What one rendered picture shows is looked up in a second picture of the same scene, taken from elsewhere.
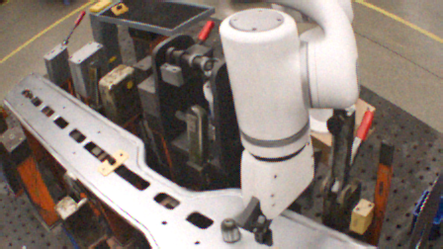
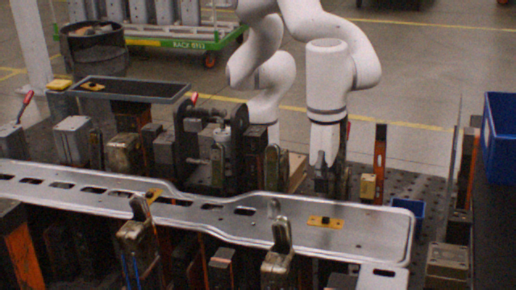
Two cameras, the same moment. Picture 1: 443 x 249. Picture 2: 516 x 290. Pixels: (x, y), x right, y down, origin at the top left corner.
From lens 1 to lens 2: 71 cm
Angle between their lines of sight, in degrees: 27
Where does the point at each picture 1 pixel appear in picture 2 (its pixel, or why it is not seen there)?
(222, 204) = (253, 200)
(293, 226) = (312, 203)
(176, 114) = (187, 159)
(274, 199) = (332, 150)
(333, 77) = (369, 68)
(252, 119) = (325, 98)
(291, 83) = (347, 74)
